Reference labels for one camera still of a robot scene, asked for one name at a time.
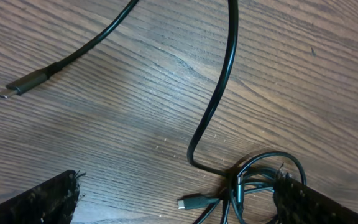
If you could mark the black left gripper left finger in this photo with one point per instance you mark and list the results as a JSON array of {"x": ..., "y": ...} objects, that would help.
[{"x": 51, "y": 202}]

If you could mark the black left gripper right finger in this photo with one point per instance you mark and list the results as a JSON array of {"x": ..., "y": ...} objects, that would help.
[{"x": 296, "y": 203}]

